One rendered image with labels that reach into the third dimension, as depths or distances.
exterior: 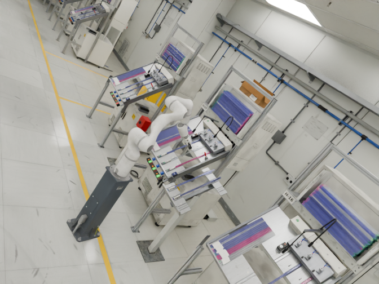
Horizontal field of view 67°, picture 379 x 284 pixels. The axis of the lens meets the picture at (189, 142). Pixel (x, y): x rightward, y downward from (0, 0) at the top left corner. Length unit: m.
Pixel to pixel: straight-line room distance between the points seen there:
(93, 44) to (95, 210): 4.89
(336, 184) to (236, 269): 1.05
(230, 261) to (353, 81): 2.89
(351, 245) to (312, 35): 3.29
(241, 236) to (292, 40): 3.40
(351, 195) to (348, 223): 0.28
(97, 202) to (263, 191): 2.61
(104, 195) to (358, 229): 1.92
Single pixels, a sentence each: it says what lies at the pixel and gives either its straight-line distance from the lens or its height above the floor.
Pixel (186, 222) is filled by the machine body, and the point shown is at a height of 0.11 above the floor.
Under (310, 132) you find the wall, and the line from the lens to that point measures 4.26.
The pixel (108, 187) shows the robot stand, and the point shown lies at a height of 0.59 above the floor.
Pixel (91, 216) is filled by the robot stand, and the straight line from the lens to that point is 2.67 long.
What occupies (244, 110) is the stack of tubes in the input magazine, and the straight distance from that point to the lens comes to 2.97.
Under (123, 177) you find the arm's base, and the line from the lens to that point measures 2.45.
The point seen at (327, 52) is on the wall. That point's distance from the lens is 4.62.
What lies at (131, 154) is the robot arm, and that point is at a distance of 2.33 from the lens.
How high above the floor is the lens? 1.99
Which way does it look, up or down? 18 degrees down
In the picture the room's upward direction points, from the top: 36 degrees clockwise
